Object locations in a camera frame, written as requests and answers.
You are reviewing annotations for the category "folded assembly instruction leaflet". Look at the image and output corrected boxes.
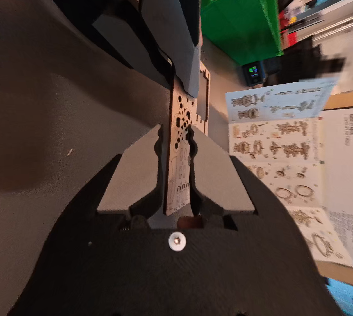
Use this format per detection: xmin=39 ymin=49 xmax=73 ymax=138
xmin=225 ymin=78 xmax=346 ymax=266

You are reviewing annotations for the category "long green plastic bin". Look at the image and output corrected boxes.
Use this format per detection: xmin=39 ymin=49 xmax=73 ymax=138
xmin=200 ymin=0 xmax=284 ymax=66

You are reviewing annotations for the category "black power bank with display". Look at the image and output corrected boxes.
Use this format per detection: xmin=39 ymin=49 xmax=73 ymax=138
xmin=242 ymin=60 xmax=266 ymax=87

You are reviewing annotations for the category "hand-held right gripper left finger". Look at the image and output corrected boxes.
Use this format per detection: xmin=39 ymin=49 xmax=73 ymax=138
xmin=97 ymin=124 xmax=165 ymax=220

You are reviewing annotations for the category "white printed paper sheet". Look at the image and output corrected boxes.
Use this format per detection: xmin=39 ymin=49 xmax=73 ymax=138
xmin=317 ymin=107 xmax=353 ymax=265

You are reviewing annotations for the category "wooden laser-cut parts sheet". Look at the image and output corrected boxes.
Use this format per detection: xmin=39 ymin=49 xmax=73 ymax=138
xmin=164 ymin=61 xmax=211 ymax=216

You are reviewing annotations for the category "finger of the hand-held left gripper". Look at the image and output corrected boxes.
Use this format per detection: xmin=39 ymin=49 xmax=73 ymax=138
xmin=92 ymin=15 xmax=175 ymax=91
xmin=140 ymin=0 xmax=202 ymax=98

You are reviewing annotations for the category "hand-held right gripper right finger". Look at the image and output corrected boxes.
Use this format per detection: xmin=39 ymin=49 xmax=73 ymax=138
xmin=188 ymin=125 xmax=255 ymax=217

